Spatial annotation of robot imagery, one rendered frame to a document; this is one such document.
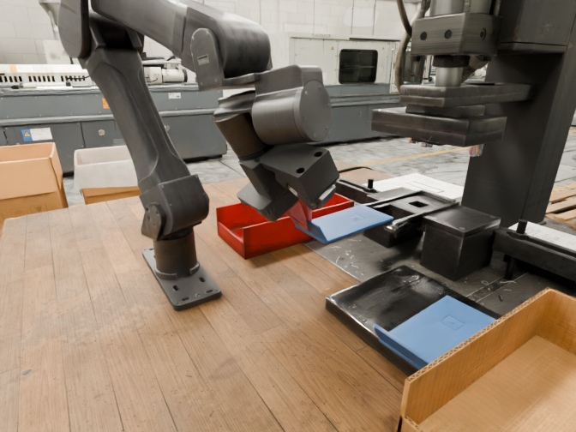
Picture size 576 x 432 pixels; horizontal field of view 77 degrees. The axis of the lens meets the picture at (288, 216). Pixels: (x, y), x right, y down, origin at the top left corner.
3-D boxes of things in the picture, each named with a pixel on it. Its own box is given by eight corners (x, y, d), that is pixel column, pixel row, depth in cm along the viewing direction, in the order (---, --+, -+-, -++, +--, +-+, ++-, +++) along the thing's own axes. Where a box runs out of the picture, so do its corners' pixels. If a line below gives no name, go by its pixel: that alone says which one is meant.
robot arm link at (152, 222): (209, 189, 55) (185, 183, 58) (159, 207, 48) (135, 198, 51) (213, 228, 57) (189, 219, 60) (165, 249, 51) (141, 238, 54)
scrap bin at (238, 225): (217, 235, 72) (215, 207, 69) (317, 210, 84) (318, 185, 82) (244, 260, 62) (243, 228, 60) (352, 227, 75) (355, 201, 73)
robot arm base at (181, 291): (175, 205, 65) (134, 213, 61) (219, 248, 49) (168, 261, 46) (180, 244, 68) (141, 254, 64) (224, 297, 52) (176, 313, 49)
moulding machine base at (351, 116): (290, 153, 560) (290, 86, 523) (261, 141, 642) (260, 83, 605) (501, 126, 813) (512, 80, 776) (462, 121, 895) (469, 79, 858)
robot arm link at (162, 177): (214, 214, 53) (123, 3, 51) (177, 230, 48) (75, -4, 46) (193, 224, 58) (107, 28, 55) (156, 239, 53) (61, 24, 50)
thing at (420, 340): (370, 345, 40) (372, 324, 39) (447, 297, 49) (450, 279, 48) (425, 387, 35) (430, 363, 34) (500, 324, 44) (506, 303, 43)
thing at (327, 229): (287, 229, 54) (287, 210, 53) (361, 206, 62) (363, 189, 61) (317, 247, 49) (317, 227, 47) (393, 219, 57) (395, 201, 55)
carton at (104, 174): (82, 209, 294) (68, 147, 275) (159, 197, 321) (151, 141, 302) (85, 243, 237) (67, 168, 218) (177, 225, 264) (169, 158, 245)
